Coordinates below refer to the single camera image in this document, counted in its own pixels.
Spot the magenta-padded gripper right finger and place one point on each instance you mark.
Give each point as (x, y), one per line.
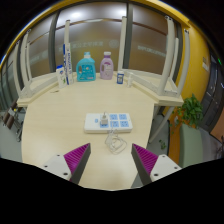
(146, 160)

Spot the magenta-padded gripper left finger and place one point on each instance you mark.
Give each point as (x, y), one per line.
(77, 159)

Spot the white charger block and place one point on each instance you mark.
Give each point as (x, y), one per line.
(104, 120)

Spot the white metal desk legs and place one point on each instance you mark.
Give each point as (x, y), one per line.
(160, 125)

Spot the potted green plant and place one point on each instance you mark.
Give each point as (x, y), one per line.
(190, 113)

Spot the group of chairs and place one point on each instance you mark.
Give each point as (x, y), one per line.
(11, 120)

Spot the small slim white bottle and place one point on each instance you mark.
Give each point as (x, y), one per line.
(129, 80)

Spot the white bottle with blue cap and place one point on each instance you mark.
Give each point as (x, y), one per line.
(61, 78)

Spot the small blue-labelled jar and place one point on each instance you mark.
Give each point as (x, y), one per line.
(120, 78)

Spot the blue detergent bottle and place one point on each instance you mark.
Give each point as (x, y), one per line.
(86, 70)

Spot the purple detergent bottle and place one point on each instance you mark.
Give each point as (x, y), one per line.
(106, 68)

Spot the tall white toothpaste box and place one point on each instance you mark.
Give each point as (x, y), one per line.
(68, 63)

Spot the upturned white-legged table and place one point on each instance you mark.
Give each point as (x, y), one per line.
(25, 66)
(168, 60)

